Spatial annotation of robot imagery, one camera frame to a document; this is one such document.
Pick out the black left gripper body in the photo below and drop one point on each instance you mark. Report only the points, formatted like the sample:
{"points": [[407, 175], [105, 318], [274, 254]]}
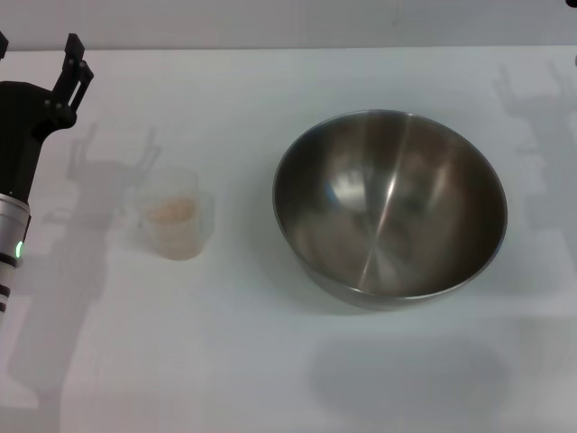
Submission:
{"points": [[18, 135]]}

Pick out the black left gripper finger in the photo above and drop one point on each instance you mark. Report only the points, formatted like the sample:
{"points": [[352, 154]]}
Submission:
{"points": [[72, 85], [2, 45]]}

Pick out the white rice grains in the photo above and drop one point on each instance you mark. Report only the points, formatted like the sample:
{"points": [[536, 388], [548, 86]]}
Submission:
{"points": [[171, 211]]}

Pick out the clear plastic measuring cup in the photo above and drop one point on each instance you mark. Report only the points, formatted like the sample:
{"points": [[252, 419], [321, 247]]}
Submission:
{"points": [[180, 243]]}

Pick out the stainless steel mixing bowl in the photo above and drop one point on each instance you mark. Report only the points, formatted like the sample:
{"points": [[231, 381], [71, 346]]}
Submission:
{"points": [[387, 216]]}

